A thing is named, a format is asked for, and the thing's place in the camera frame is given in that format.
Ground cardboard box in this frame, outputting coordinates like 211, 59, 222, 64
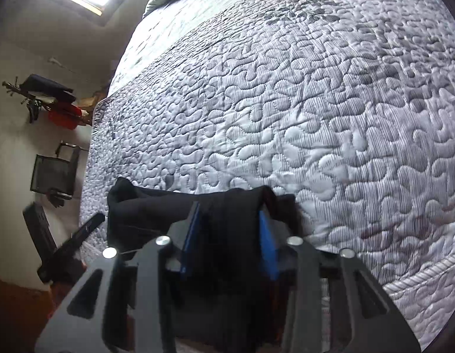
78, 95, 107, 113

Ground black pants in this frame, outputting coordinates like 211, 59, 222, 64
107, 176, 298, 353

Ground red garment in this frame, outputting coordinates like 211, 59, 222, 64
47, 102, 85, 130

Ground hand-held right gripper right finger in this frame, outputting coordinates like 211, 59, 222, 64
257, 209, 422, 353

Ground black garment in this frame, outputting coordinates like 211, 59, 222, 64
19, 74, 77, 102

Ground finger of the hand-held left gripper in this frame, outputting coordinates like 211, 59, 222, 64
37, 212, 106, 284

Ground wooden coat rack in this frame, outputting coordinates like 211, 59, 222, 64
2, 75, 93, 129

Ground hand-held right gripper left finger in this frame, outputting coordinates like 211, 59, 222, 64
34, 202, 203, 353

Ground grey quilted bedspread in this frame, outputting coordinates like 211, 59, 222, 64
78, 0, 455, 341

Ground black mesh office chair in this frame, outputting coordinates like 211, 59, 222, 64
30, 141, 81, 208

